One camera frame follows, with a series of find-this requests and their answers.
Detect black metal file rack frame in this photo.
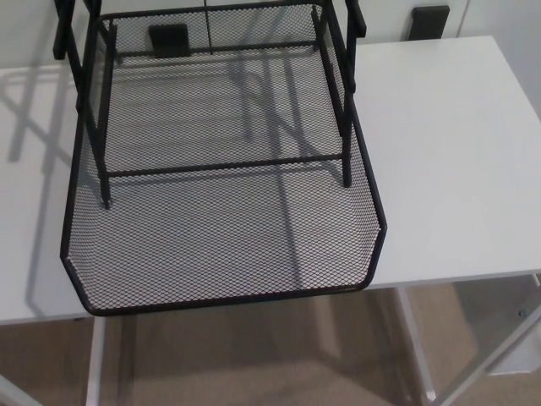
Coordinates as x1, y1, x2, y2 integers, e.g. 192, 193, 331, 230
51, 0, 367, 211

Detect black rectangular bracket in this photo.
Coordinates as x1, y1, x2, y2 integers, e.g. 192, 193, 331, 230
148, 25, 189, 57
411, 6, 450, 40

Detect white desk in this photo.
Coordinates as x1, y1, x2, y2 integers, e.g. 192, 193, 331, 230
0, 36, 541, 406

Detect black mesh file tray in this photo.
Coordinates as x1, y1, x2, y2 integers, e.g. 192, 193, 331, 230
58, 2, 388, 319

